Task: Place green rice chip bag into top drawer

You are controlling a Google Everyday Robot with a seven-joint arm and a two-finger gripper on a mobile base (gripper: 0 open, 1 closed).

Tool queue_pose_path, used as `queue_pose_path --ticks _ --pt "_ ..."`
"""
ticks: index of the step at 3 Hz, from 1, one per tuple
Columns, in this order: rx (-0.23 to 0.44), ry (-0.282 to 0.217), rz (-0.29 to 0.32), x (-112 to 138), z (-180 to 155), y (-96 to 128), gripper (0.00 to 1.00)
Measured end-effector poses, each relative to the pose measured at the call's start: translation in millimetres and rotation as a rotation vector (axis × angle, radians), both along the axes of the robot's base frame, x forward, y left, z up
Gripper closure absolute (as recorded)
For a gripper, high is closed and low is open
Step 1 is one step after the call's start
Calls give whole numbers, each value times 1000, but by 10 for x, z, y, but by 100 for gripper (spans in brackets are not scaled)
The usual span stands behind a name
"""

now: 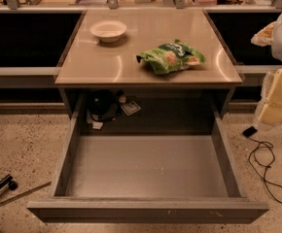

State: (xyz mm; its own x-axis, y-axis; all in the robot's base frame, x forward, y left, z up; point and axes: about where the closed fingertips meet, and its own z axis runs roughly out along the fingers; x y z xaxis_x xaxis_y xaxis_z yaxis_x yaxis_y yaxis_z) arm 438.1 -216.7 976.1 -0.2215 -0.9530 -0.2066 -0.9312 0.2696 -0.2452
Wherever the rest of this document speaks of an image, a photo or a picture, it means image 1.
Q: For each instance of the white bowl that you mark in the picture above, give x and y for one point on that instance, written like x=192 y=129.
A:
x=108 y=31

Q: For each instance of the open grey drawer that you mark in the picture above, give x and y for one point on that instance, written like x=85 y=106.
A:
x=169 y=163

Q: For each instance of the black device under cabinet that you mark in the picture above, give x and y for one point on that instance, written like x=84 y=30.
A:
x=104 y=105

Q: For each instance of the white tag label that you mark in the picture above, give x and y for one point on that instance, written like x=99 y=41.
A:
x=130 y=108

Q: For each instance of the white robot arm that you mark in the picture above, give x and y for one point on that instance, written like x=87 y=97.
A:
x=276 y=50

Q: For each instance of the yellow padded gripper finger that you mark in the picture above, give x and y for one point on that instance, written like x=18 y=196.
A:
x=269 y=111
x=264 y=37

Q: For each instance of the black metal bar with wheel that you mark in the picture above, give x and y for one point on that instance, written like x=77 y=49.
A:
x=9 y=182

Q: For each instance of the cabinet with glossy top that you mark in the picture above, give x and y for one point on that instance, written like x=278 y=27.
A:
x=91 y=64

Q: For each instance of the green rice chip bag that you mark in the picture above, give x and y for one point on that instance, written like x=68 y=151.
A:
x=171 y=57

